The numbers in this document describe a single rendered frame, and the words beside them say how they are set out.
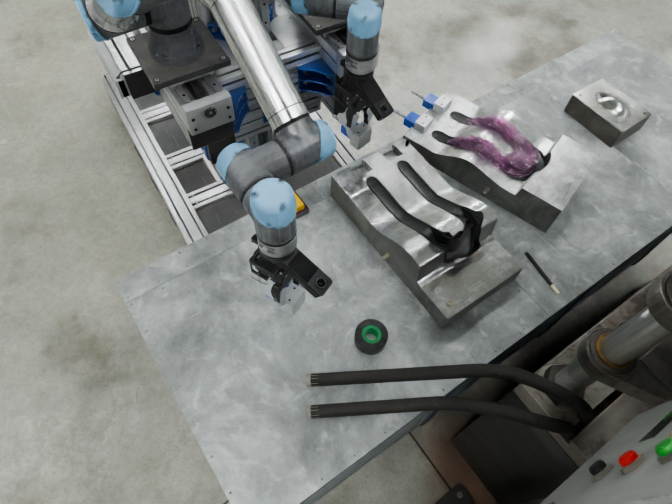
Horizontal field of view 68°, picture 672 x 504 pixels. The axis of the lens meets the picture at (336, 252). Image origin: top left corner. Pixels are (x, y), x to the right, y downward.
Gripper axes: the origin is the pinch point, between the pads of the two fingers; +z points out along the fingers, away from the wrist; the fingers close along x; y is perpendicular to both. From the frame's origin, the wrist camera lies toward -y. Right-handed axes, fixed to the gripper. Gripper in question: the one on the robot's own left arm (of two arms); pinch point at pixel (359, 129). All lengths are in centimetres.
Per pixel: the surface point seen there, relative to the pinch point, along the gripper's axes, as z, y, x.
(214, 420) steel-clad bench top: 15, -31, 76
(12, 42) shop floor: 95, 246, 30
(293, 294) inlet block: -1, -26, 47
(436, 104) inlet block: 7.1, -3.9, -31.0
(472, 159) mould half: 5.4, -26.1, -20.0
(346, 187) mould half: 6.0, -8.8, 13.3
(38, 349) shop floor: 95, 62, 109
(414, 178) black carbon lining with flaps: 7.0, -18.8, -3.6
